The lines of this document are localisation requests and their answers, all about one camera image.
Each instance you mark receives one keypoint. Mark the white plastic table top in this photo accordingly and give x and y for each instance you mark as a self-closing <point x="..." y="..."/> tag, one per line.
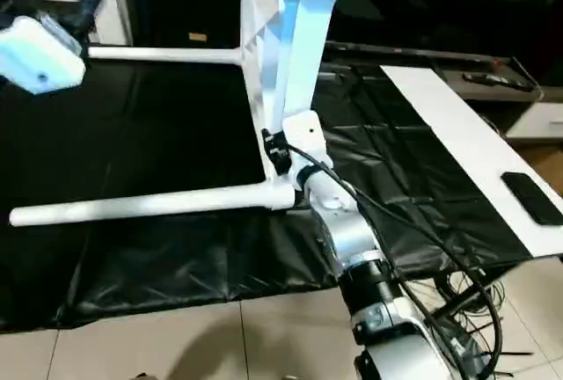
<point x="308" y="46"/>

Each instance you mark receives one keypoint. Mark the white cabinet with glass doors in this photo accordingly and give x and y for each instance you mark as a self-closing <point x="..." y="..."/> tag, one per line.
<point x="114" y="19"/>

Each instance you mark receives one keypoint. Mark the small tan tag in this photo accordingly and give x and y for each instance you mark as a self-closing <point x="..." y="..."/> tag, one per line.
<point x="197" y="38"/>

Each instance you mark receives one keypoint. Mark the black plastic mat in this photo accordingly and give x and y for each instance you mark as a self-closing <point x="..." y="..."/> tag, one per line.
<point x="158" y="134"/>

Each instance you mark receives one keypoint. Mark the white paper sheet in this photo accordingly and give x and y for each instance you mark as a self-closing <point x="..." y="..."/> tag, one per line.
<point x="466" y="151"/>

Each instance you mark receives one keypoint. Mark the brown wooden desk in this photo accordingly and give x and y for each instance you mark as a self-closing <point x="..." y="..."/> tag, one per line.
<point x="457" y="68"/>

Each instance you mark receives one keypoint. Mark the dark elongated device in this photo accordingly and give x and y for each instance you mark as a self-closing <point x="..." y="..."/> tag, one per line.
<point x="497" y="81"/>

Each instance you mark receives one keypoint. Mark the black flat phone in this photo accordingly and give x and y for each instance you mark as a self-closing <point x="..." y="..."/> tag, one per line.
<point x="532" y="197"/>

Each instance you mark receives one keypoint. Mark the white low side cabinet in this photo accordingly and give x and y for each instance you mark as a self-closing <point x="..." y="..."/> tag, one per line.
<point x="537" y="120"/>

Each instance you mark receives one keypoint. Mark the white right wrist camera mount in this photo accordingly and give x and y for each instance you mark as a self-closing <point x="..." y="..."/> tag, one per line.
<point x="303" y="134"/>

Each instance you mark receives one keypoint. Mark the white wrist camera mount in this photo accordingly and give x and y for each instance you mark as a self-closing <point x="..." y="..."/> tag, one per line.
<point x="35" y="54"/>
<point x="303" y="134"/>

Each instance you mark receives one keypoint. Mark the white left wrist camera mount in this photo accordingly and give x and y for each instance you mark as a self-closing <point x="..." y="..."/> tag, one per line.
<point x="35" y="54"/>

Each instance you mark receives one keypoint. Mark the dark metal rail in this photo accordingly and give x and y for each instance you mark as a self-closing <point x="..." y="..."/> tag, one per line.
<point x="396" y="49"/>

